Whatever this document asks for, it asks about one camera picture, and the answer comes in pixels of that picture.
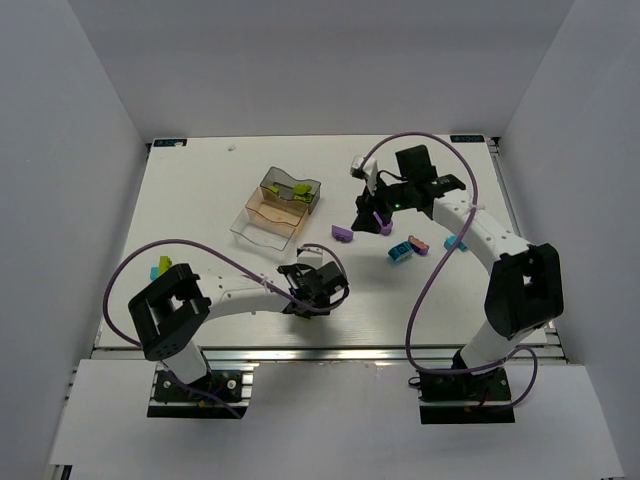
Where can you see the purple rounded lego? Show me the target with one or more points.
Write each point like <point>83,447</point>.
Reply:
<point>385,226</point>

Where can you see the left corner label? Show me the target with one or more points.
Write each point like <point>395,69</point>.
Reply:
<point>169,143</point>

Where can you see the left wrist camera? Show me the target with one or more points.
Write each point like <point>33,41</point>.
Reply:
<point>310,256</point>

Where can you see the green printed lego brick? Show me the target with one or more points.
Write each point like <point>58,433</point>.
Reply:
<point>303,193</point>

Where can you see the clear translucent container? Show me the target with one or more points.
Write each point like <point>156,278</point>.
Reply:
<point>261,236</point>

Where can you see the grey translucent container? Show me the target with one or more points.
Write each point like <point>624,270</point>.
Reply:
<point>285,182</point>

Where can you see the purple orange lego piece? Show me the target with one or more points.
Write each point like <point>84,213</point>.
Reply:
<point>419,247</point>

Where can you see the purple arched lego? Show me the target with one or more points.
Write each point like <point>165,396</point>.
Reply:
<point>341,234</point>

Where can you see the aluminium table rail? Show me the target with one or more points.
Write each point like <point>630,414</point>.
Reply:
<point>545,353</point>

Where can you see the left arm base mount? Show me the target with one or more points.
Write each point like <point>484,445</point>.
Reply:
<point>185,386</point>

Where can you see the blue printed lego brick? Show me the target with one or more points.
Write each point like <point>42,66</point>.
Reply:
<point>400,252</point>

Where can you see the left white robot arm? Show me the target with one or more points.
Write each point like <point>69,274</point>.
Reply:
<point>169,311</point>

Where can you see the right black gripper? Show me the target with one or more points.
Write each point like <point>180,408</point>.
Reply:
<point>373,209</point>

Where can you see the right corner label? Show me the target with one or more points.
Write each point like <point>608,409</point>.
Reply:
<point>467,138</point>

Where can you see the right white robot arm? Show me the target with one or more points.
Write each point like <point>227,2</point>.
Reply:
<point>525,284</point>

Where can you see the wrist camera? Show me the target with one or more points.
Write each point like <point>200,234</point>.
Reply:
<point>366,169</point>
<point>310,256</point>

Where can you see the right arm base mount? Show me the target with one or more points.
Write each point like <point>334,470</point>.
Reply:
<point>464,399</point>

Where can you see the corner label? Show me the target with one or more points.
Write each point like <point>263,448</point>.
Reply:
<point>169,143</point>
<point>467,138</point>

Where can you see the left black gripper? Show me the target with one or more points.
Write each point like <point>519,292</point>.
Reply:
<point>298,298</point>

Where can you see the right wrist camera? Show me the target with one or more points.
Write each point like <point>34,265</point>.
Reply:
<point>366,169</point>

